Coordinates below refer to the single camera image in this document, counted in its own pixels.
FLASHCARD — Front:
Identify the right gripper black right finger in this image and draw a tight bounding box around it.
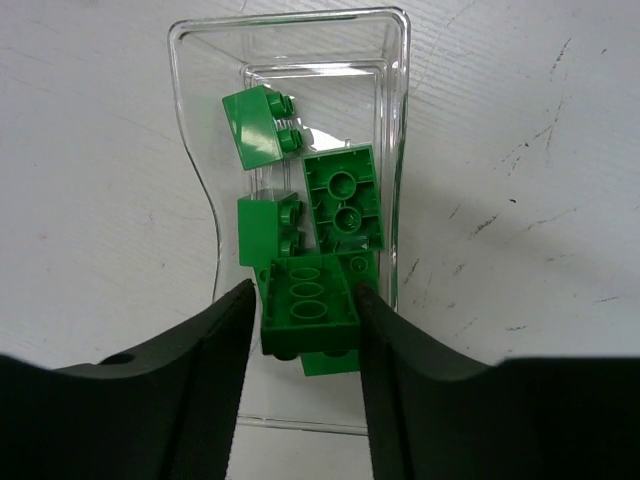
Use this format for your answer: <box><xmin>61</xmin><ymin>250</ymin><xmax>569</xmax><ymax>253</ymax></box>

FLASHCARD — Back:
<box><xmin>355</xmin><ymin>286</ymin><xmax>639</xmax><ymax>479</ymax></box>

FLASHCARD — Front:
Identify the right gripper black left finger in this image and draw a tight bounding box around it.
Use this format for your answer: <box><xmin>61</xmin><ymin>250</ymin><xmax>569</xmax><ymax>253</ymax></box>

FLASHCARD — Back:
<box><xmin>1</xmin><ymin>280</ymin><xmax>255</xmax><ymax>479</ymax></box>

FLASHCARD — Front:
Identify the green lego plate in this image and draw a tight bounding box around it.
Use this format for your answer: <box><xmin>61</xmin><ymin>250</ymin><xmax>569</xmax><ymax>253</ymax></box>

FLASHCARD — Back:
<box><xmin>260</xmin><ymin>254</ymin><xmax>360</xmax><ymax>359</ymax></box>

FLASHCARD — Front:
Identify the green printed lego brick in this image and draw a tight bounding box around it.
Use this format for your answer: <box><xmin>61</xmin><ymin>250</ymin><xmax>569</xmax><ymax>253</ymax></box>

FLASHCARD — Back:
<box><xmin>302</xmin><ymin>144</ymin><xmax>385</xmax><ymax>253</ymax></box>

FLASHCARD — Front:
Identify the small green lego brick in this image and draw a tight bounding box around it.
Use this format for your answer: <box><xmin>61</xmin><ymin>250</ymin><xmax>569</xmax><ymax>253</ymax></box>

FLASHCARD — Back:
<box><xmin>222</xmin><ymin>85</ymin><xmax>304</xmax><ymax>171</ymax></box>

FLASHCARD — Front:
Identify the green sloped lego brick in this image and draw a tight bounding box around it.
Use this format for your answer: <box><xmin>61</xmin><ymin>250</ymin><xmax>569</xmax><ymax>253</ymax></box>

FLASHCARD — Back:
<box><xmin>237</xmin><ymin>190</ymin><xmax>305</xmax><ymax>269</ymax></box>

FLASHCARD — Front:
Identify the clear transparent container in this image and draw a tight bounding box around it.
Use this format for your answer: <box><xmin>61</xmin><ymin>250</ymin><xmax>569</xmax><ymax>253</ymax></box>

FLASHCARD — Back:
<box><xmin>168</xmin><ymin>7</ymin><xmax>411</xmax><ymax>436</ymax></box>

